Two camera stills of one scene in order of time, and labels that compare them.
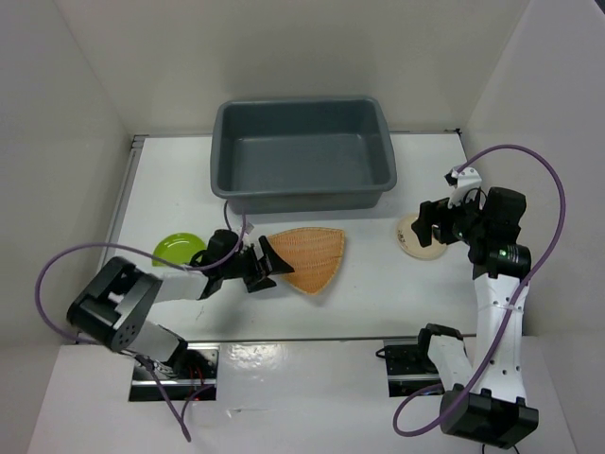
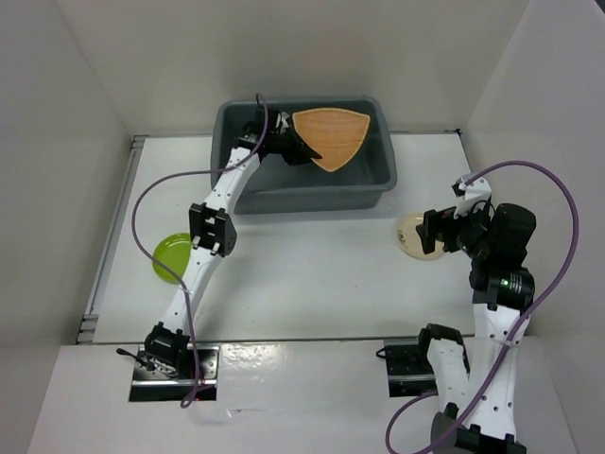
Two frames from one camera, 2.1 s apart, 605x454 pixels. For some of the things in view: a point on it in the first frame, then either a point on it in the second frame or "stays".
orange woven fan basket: [314, 253] to [332, 133]
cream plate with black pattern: [408, 241] stays
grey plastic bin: [302, 155] stays
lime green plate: [177, 247] stays
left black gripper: [257, 280] to [301, 152]
